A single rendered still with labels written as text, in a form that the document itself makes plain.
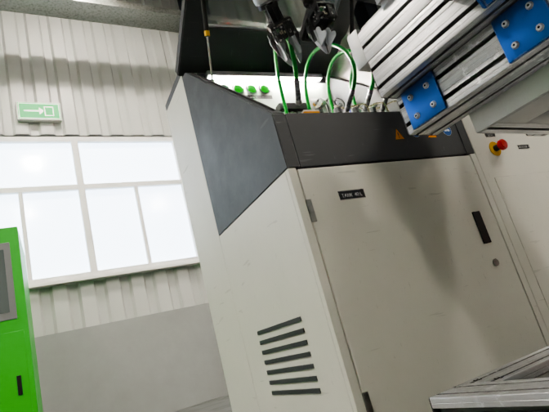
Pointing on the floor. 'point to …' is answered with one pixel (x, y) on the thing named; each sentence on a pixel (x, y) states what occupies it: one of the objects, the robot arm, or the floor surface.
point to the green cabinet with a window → (16, 330)
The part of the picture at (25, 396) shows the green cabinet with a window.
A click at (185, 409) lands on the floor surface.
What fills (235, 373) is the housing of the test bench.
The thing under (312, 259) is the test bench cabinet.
